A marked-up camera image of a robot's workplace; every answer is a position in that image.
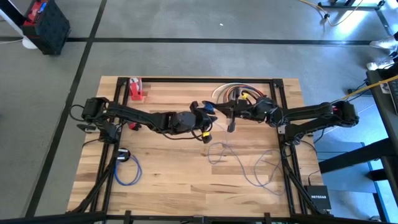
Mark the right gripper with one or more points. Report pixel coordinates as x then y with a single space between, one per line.
255 110

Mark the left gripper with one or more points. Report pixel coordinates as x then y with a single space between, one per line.
196 121

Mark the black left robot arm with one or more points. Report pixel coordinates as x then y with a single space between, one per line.
140 116

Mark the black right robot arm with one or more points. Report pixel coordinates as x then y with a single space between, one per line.
314 115

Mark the red tape dispenser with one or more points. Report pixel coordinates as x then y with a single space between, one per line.
136 88

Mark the person's white shoe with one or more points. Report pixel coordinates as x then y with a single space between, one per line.
379 63
384 43

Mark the black office desk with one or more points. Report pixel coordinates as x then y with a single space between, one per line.
348 4

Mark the black keyboard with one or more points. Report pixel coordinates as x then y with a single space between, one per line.
395 96

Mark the person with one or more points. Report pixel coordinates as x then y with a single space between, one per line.
395 46

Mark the black plastic crate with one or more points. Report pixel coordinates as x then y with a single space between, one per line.
51 31

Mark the red box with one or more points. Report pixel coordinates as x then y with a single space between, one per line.
32 12

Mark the white stand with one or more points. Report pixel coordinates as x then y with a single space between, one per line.
12 25

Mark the black aluminium table frame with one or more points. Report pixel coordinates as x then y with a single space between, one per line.
186 80

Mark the black Netgear network switch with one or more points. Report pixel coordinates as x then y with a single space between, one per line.
317 197

